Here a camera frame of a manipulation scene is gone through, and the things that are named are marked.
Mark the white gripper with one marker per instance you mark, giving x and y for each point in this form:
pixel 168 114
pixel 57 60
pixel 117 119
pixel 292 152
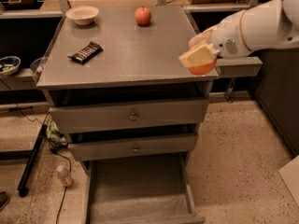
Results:
pixel 228 37

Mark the orange fruit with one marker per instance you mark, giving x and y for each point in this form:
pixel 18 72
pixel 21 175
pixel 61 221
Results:
pixel 202 69

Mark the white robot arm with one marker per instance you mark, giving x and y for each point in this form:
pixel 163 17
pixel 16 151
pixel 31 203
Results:
pixel 272 25

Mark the grey drawer cabinet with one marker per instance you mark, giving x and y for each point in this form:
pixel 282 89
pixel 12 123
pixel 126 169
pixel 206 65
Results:
pixel 138 63

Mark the top grey drawer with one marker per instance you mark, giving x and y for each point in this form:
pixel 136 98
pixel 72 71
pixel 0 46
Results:
pixel 107 117

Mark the grey drawer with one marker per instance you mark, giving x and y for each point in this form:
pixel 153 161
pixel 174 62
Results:
pixel 107 117
pixel 150 189
pixel 133 147

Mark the middle grey drawer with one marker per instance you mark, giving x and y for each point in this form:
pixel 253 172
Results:
pixel 133 147

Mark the bottom grey drawer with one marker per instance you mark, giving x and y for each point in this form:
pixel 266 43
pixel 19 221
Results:
pixel 150 189

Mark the grey side shelf bar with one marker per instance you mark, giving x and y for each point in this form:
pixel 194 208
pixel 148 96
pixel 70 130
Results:
pixel 242 67

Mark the red apple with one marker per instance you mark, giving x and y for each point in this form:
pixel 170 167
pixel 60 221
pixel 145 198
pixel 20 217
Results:
pixel 143 16

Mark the black candy bar wrapper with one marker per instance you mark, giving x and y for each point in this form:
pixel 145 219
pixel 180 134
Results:
pixel 86 53

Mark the white bowl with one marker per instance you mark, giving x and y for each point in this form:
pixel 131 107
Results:
pixel 82 15

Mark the green snack bag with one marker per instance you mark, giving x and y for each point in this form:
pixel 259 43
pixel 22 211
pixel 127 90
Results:
pixel 53 135

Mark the clear plastic bottle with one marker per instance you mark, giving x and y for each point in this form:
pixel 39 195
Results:
pixel 64 176

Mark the blue patterned bowl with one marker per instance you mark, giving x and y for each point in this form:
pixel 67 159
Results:
pixel 9 65

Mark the black metal stand leg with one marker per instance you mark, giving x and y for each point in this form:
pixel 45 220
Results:
pixel 22 188

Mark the dark shoe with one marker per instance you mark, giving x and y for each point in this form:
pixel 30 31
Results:
pixel 4 199

